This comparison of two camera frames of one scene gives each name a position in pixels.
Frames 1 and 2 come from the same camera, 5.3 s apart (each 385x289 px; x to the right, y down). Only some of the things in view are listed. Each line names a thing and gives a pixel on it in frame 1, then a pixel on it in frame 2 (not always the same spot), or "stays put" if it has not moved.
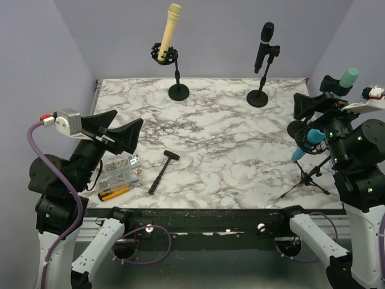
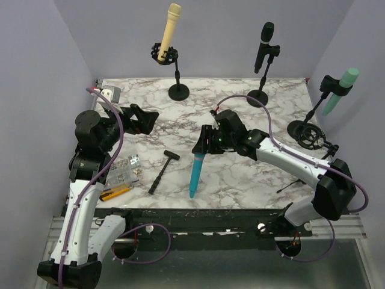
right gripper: x=331 y=106 → x=202 y=147
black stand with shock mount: x=177 y=91 stays put
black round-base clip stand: x=258 y=98 stays put
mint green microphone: x=348 y=79 stays put
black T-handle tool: x=157 y=179 stays put
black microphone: x=267 y=34 stays put
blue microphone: x=313 y=136 → x=196 y=172
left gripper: x=126 y=136 → x=147 y=119
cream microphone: x=173 y=13 stays put
